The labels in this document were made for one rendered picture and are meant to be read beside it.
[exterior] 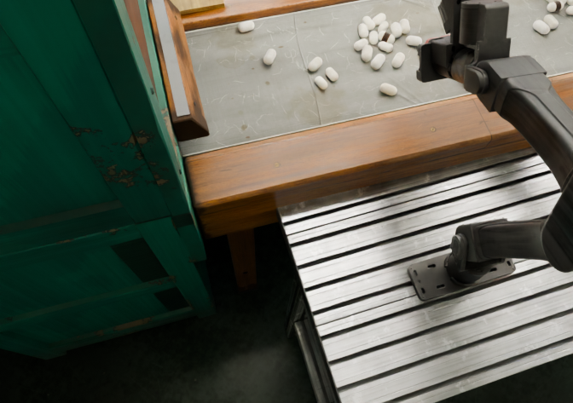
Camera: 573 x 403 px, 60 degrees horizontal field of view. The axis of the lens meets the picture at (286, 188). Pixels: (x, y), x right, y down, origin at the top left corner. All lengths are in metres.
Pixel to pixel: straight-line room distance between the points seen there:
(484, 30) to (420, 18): 0.44
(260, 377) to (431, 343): 0.74
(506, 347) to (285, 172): 0.51
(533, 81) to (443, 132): 0.31
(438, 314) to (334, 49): 0.58
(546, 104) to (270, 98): 0.53
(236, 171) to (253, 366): 0.81
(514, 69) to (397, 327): 0.48
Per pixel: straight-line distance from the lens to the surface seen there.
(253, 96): 1.02
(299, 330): 1.27
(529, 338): 1.03
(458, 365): 0.97
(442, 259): 0.99
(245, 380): 1.58
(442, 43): 0.86
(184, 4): 1.14
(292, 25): 1.14
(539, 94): 0.71
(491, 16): 0.78
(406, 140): 0.98
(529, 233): 0.74
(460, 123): 1.03
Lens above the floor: 1.57
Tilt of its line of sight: 65 degrees down
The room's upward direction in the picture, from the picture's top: 6 degrees clockwise
